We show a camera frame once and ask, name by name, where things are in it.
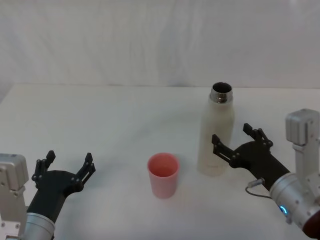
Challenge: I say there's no cream vacuum bottle steel neck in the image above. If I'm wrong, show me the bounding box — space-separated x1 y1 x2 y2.
196 81 236 177

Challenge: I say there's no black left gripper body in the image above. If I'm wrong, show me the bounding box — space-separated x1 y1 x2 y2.
26 169 84 223

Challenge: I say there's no thin dark cable silver plug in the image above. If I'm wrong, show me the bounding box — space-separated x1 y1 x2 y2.
245 177 274 200

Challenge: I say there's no white table cloth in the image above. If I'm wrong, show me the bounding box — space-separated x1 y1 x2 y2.
0 83 320 240

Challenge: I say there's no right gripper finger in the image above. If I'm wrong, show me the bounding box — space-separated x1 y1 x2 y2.
211 133 238 166
242 122 274 151

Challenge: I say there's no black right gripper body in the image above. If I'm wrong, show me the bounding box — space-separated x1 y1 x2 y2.
228 140 291 192

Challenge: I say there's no pink cup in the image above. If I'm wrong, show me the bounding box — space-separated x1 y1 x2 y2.
146 152 180 200

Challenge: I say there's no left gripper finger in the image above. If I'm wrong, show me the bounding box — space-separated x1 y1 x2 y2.
31 149 56 181
71 152 97 187

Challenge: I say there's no white curtain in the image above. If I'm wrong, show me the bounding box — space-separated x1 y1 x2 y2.
0 0 320 89

